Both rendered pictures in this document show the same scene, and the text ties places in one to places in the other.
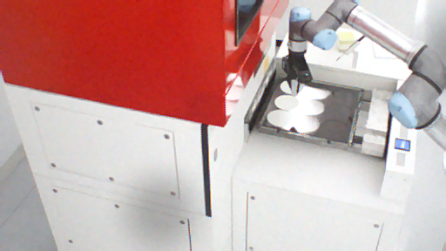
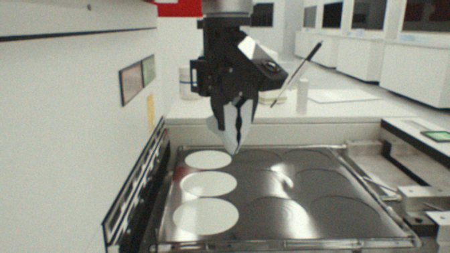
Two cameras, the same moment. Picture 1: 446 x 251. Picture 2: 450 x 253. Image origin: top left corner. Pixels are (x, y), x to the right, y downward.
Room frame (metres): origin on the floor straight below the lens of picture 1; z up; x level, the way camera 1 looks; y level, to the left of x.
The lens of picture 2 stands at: (1.22, 0.02, 1.18)
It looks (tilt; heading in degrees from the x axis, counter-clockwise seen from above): 18 degrees down; 344
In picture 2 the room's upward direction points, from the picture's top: straight up
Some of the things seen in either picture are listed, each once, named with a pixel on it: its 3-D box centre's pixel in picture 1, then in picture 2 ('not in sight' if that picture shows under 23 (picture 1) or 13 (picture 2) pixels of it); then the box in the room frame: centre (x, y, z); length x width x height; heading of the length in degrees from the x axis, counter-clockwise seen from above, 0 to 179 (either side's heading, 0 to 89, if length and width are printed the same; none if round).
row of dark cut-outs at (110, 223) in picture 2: (260, 87); (145, 156); (1.77, 0.01, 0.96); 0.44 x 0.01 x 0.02; 166
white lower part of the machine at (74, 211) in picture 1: (172, 193); not in sight; (1.68, 0.39, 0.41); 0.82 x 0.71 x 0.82; 166
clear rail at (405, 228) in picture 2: (356, 116); (360, 181); (1.68, -0.38, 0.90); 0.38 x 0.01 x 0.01; 166
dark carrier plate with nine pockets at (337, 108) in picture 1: (312, 107); (264, 182); (1.73, -0.20, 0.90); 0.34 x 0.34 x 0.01; 76
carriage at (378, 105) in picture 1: (377, 123); (397, 191); (1.68, -0.47, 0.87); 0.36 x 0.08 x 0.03; 166
